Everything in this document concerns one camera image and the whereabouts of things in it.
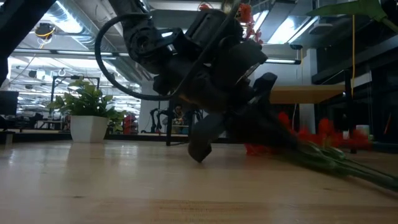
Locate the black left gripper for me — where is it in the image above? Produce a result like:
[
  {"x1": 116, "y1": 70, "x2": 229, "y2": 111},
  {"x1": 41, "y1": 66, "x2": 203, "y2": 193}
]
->
[{"x1": 123, "y1": 9, "x2": 301, "y2": 164}]

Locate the red artificial flower bunch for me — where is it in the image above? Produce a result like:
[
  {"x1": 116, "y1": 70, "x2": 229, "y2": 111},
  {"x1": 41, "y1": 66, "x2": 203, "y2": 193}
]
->
[{"x1": 244, "y1": 111, "x2": 398, "y2": 192}]

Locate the orange artificial flower bunch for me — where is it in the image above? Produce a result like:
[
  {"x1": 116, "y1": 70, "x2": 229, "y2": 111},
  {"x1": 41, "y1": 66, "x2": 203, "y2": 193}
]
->
[{"x1": 198, "y1": 2, "x2": 253, "y2": 25}]

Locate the pink artificial tulip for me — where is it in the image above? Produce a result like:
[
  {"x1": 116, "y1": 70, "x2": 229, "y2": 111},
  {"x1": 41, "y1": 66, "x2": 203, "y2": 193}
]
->
[{"x1": 306, "y1": 0, "x2": 398, "y2": 34}]

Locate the person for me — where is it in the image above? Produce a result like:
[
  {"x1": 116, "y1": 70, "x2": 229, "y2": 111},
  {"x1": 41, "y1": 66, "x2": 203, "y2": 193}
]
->
[{"x1": 172, "y1": 104, "x2": 187, "y2": 125}]

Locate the red background cart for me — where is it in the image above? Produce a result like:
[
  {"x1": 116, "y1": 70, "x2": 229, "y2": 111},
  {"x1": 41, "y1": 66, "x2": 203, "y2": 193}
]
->
[{"x1": 123, "y1": 113, "x2": 137, "y2": 135}]

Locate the pale green container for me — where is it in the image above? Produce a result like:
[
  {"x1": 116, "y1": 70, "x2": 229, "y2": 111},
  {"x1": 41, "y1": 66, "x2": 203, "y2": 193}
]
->
[{"x1": 356, "y1": 124, "x2": 371, "y2": 138}]

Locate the green plant in white pot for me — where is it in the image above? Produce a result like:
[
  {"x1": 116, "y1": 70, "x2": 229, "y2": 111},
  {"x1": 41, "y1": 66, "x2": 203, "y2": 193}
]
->
[{"x1": 46, "y1": 77, "x2": 127, "y2": 144}]

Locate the long ceiling light fixture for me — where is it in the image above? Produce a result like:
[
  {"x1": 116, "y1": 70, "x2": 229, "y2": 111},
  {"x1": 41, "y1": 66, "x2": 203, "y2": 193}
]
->
[{"x1": 0, "y1": 47, "x2": 302, "y2": 65}]

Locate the black monitor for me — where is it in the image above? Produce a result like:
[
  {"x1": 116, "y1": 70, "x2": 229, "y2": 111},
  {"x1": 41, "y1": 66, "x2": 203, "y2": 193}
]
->
[{"x1": 0, "y1": 90, "x2": 19, "y2": 116}]

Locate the white hanging cable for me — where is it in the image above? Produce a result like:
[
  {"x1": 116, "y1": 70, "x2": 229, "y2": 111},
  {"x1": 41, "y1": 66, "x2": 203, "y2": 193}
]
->
[{"x1": 291, "y1": 104, "x2": 298, "y2": 131}]

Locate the wooden shelf with black frame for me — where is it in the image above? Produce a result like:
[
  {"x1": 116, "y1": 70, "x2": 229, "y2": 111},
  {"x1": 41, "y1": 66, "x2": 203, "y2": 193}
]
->
[{"x1": 166, "y1": 83, "x2": 358, "y2": 155}]

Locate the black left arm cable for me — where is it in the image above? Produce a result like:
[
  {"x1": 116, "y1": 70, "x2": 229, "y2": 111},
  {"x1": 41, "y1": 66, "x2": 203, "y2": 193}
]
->
[{"x1": 94, "y1": 12, "x2": 187, "y2": 102}]

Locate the black table frame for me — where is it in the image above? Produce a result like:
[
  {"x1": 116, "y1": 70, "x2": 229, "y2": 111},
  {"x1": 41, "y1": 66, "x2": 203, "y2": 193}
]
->
[{"x1": 12, "y1": 132, "x2": 249, "y2": 146}]

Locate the yellow ceiling cable reel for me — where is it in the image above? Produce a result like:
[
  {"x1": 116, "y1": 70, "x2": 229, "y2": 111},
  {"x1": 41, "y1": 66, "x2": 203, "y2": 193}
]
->
[{"x1": 33, "y1": 22, "x2": 57, "y2": 41}]

